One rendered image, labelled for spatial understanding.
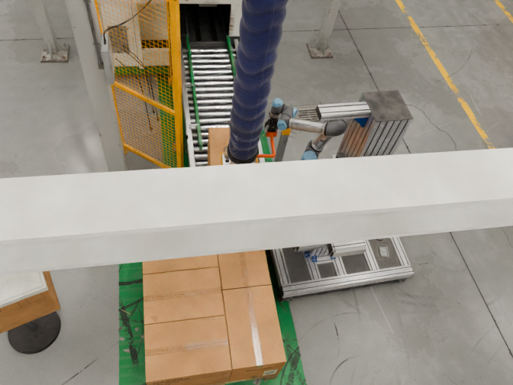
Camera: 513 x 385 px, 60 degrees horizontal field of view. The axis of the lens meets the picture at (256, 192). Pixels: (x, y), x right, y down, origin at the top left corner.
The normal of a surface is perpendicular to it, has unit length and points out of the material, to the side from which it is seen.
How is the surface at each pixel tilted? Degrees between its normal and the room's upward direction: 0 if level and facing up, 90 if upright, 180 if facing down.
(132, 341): 0
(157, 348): 0
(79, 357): 0
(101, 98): 90
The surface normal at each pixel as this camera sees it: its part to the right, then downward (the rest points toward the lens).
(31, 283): 0.11, -0.56
